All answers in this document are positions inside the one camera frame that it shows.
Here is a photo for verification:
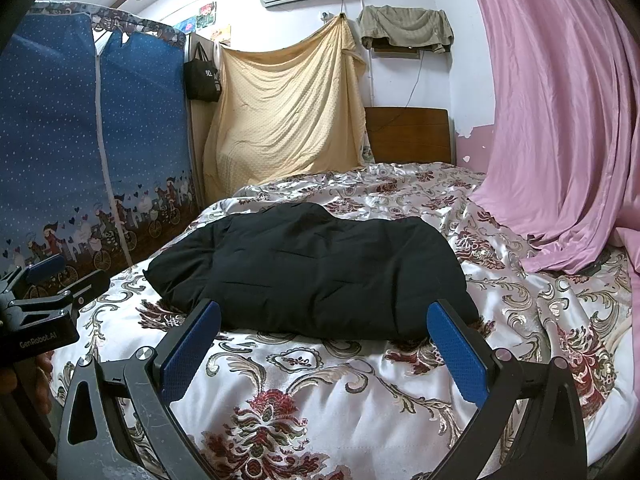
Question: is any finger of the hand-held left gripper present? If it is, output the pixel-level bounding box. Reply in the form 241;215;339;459
22;254;67;285
12;270;110;313

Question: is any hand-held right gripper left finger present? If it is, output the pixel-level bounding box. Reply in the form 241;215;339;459
57;297;223;480

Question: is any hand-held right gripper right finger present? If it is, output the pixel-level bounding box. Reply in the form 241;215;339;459
425;299;588;480

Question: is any black jacket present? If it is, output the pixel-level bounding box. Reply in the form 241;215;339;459
142;203;481;343

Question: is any person's left hand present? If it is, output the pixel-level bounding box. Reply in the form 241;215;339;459
31;352;55;411

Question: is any floral satin bedspread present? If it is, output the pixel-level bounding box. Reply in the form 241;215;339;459
50;161;636;480

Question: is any blue printed fabric wardrobe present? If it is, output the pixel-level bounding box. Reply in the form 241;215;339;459
0;2;203;291

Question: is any wooden headboard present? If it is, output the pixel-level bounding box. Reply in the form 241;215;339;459
365;106;456;166

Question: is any black tote bag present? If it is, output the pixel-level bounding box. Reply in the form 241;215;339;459
184;42;222;103

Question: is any pink curtain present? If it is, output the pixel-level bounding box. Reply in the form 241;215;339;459
462;0;640;276

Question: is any beige hanging sheet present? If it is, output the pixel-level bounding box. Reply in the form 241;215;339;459
202;14;371;201

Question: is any olive green cloth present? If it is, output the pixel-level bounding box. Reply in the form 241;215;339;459
357;4;455;53

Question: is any thin wall cable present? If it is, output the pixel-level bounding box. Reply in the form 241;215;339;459
370;54;423;131

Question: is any colourful wall poster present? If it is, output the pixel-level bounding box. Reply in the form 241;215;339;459
187;2;218;31

